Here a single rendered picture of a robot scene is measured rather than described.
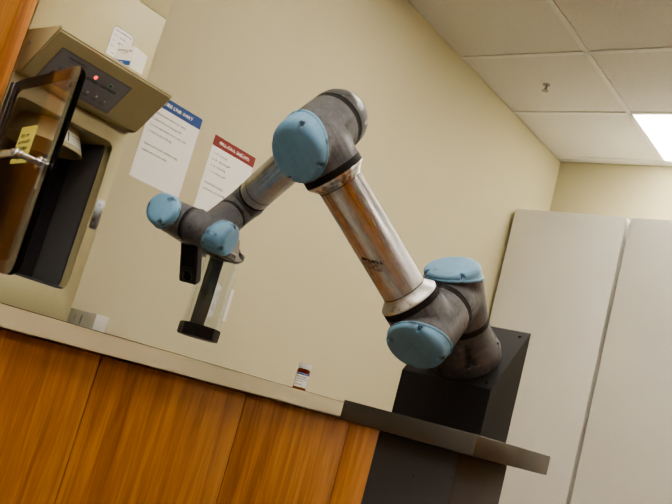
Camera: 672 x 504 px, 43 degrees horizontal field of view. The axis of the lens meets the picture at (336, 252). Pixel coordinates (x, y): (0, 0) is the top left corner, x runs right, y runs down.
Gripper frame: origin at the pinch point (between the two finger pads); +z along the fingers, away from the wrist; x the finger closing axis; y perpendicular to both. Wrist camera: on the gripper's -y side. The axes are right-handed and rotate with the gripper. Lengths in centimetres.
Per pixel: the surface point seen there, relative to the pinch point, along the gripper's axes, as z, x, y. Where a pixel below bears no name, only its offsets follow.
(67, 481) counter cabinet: -37, 0, -56
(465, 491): -18, -73, -37
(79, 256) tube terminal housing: -23.2, 23.0, -10.4
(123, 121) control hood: -27.4, 20.8, 22.0
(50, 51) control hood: -53, 25, 26
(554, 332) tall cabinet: 241, -70, 41
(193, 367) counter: -18.8, -10.5, -27.6
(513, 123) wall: 233, -27, 143
